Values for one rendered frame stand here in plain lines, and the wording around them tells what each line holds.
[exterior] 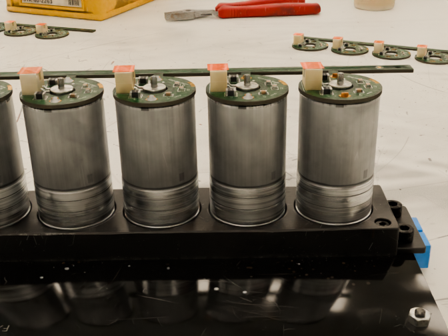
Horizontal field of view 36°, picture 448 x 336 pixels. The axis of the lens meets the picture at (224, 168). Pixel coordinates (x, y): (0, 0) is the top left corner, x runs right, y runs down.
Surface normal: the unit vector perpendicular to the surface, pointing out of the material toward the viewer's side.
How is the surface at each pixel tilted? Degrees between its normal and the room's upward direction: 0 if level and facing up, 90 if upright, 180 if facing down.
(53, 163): 90
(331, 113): 90
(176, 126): 90
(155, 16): 0
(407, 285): 0
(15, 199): 90
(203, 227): 0
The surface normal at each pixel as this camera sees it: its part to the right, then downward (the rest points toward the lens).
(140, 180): -0.38, 0.41
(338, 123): -0.13, 0.43
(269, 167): 0.54, 0.36
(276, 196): 0.74, 0.28
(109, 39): -0.02, -0.90
